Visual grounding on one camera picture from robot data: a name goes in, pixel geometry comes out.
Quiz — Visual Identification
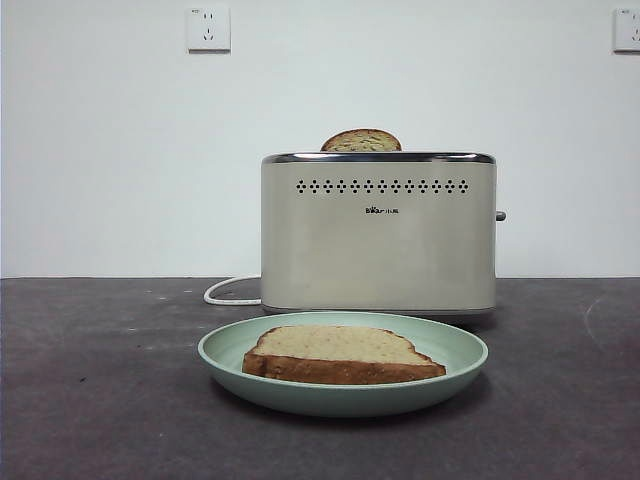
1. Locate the large brown-crusted bread slice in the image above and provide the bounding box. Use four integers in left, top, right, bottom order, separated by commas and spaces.
242, 324, 447, 386

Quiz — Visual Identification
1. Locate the white wall socket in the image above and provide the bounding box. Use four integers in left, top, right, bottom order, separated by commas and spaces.
612, 8, 640, 54
187, 5, 232, 54

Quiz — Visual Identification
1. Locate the pale green round plate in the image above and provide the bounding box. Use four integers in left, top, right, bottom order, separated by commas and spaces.
197, 310, 489, 418

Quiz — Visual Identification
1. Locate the small seeded bread slice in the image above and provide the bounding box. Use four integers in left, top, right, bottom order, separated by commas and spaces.
320, 128, 403, 153

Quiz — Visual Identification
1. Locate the cream toaster with chrome top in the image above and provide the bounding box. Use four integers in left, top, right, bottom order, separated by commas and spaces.
259, 151, 507, 324

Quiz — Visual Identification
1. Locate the white toaster power cable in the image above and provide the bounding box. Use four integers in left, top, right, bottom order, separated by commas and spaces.
203, 276, 263, 306

